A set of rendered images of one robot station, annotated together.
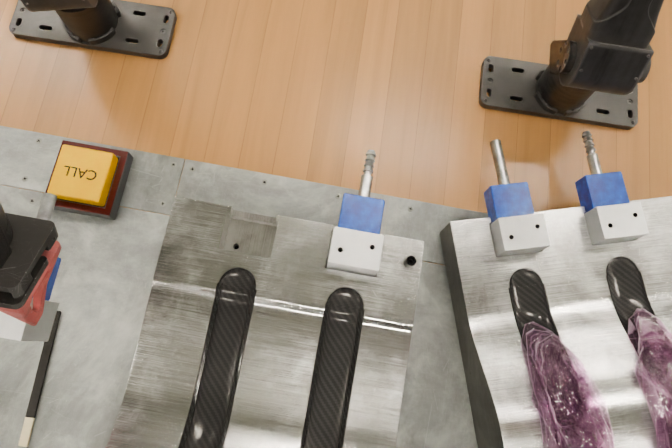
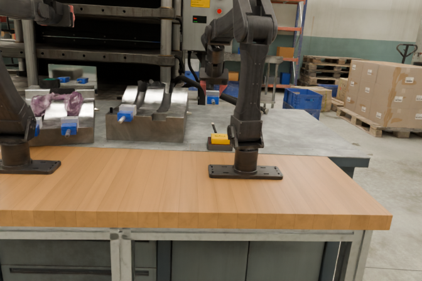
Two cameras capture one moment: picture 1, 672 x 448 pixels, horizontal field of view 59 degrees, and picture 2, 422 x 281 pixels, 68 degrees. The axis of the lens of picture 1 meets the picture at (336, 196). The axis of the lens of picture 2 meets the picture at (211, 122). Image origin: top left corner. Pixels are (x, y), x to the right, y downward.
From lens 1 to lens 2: 1.22 m
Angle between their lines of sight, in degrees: 91
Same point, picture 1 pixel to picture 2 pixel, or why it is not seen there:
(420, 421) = not seen: hidden behind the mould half
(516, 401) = (86, 103)
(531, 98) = (34, 162)
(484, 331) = (89, 116)
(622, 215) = not seen: hidden behind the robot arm
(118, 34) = (231, 167)
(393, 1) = (93, 188)
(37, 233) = (202, 75)
